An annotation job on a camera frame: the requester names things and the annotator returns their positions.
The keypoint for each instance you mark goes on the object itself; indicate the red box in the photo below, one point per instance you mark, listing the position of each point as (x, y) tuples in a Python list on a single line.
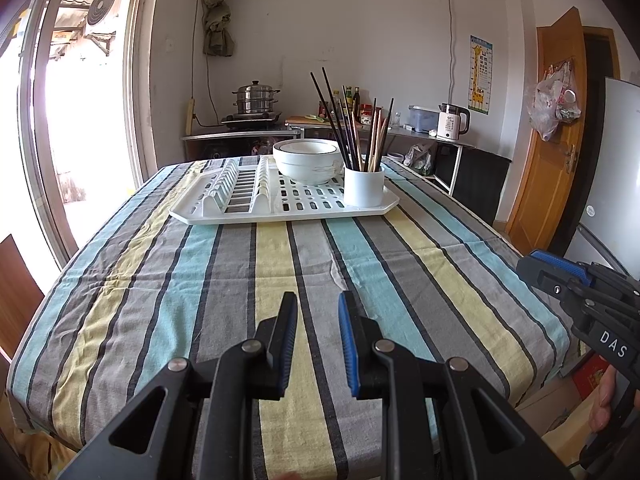
[(587, 377)]

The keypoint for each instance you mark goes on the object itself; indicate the bundled curtain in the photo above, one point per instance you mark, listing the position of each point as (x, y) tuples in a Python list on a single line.
[(219, 30)]

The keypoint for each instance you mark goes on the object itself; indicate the beige power strip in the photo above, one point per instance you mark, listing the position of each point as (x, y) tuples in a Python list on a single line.
[(189, 117)]

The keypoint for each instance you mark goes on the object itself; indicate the black induction cooker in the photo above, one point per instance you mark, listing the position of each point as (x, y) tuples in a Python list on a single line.
[(250, 120)]

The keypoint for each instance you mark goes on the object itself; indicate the plastic bag of packets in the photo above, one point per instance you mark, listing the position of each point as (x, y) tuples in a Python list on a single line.
[(420, 157)]

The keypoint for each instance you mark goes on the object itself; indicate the steel steamer pot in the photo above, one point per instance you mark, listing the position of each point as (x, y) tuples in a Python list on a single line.
[(255, 100)]

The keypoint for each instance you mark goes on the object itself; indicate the giraffe wall poster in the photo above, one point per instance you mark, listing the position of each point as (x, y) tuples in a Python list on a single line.
[(480, 75)]

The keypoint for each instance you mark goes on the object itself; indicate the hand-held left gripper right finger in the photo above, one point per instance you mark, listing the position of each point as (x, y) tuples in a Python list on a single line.
[(350, 355)]

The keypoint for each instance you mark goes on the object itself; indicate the sliding glass door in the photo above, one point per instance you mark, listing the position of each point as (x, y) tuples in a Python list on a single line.
[(37, 135)]

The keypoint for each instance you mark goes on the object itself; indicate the wooden cutting board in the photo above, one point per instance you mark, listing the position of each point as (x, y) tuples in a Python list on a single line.
[(300, 120)]

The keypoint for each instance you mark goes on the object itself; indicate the black cabinet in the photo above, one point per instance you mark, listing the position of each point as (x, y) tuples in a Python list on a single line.
[(480, 185)]

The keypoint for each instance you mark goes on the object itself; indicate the green glass bottle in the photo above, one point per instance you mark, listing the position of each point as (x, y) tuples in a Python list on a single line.
[(348, 96)]

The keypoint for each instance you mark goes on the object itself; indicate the white cup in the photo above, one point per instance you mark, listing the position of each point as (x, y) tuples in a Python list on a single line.
[(364, 190)]

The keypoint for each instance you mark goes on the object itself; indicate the steel cooker table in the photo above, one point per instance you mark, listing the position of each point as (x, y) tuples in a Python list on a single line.
[(235, 134)]

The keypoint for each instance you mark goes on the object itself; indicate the wooden chair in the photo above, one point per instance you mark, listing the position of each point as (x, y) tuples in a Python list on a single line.
[(17, 300)]

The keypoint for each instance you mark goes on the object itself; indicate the person's right hand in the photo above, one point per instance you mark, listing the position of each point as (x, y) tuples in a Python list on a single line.
[(607, 400)]

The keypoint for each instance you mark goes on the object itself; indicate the white plastic dish rack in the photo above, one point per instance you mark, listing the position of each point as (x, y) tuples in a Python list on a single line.
[(310, 205)]

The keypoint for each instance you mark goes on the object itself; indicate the hanging plastic bags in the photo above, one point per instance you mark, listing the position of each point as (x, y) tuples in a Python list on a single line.
[(547, 105)]

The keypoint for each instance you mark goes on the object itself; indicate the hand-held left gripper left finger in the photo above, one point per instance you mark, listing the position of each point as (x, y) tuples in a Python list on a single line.
[(280, 355)]

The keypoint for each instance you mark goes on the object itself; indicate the white electric kettle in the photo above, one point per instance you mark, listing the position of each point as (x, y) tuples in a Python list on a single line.
[(450, 125)]

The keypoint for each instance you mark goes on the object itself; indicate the wooden door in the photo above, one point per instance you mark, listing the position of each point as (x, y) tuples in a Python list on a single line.
[(540, 185)]

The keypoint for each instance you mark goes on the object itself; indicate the cardboard box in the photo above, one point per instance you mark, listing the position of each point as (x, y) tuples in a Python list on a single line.
[(550, 410)]

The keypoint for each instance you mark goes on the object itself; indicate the clear container blue lid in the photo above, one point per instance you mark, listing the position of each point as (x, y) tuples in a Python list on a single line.
[(422, 120)]

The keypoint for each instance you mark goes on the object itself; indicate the outdoor air conditioner unit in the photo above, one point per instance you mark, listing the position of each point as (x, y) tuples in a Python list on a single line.
[(102, 5)]

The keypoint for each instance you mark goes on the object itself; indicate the white refrigerator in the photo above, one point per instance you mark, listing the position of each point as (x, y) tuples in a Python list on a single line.
[(612, 175)]

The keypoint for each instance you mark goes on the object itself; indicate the red seasoning jar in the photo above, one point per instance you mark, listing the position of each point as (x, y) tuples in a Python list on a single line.
[(367, 115)]

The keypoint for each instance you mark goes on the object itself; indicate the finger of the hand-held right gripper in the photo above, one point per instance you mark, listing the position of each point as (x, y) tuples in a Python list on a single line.
[(560, 262), (550, 282)]

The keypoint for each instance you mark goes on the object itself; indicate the dark glass bottle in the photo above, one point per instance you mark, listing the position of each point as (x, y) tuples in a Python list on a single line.
[(356, 97)]

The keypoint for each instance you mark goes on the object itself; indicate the striped tablecloth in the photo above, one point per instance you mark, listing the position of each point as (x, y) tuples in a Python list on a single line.
[(200, 285)]

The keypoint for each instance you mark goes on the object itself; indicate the wooden chopstick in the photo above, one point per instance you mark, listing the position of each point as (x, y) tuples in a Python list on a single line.
[(372, 135), (378, 140), (357, 137)]

